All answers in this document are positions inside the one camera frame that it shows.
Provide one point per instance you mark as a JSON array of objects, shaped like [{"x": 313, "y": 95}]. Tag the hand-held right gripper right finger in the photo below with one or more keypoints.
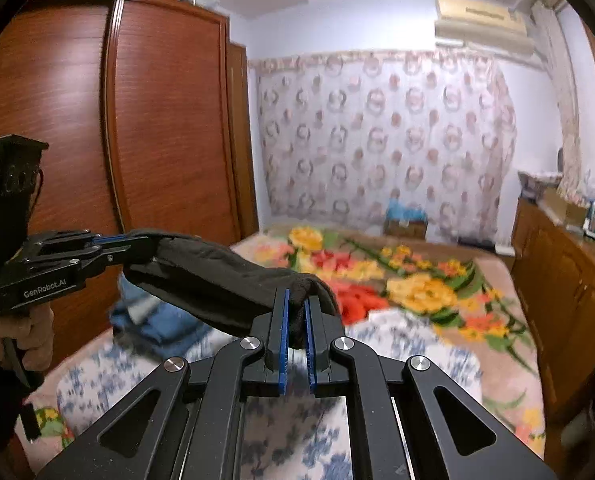
[{"x": 311, "y": 340}]

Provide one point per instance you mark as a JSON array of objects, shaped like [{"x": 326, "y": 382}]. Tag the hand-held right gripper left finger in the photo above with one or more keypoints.
[{"x": 283, "y": 330}]

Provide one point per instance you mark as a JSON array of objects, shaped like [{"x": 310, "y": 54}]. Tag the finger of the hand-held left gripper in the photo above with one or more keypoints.
[
  {"x": 105, "y": 239},
  {"x": 107, "y": 255}
]

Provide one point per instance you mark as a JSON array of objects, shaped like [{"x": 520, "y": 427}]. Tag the black pants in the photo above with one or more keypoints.
[{"x": 217, "y": 280}]

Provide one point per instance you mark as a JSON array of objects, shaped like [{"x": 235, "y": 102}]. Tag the person's left hand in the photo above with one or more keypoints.
[{"x": 40, "y": 335}]

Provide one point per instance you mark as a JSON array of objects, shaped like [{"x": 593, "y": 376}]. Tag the folded light blue jeans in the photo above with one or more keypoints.
[{"x": 140, "y": 310}]

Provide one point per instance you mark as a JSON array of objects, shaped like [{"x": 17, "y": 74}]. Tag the folded dark blue jeans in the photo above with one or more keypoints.
[{"x": 167, "y": 330}]

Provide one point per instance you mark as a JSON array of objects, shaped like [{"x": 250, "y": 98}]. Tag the white blue floral sheet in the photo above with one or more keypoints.
[{"x": 287, "y": 440}]

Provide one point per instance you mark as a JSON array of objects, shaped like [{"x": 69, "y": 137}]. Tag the brown slatted wardrobe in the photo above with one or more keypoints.
[{"x": 167, "y": 135}]

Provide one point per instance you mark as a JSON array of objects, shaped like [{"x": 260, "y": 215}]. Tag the colourful floral blanket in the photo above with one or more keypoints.
[{"x": 427, "y": 290}]

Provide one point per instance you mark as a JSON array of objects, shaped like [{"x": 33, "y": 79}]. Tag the cardboard box with blue cloth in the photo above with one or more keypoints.
[{"x": 405, "y": 222}]

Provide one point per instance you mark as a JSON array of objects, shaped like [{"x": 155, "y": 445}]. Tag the white power strip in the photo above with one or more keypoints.
[{"x": 505, "y": 247}]

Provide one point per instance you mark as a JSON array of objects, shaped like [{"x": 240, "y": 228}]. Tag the circle patterned curtain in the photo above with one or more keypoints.
[{"x": 377, "y": 135}]

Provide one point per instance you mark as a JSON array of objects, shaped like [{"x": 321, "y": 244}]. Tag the wooden sideboard cabinet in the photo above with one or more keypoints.
[{"x": 562, "y": 285}]

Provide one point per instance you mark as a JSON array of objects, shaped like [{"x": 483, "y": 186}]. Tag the patterned storage basket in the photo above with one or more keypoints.
[{"x": 537, "y": 185}]

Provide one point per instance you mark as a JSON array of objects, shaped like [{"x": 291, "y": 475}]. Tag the open cardboard box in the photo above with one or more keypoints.
[{"x": 565, "y": 207}]

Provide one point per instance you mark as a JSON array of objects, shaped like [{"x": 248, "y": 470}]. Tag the tied floral side curtain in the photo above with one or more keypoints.
[{"x": 565, "y": 110}]

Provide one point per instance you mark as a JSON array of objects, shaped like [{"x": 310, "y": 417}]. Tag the beige air conditioner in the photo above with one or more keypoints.
[{"x": 482, "y": 25}]

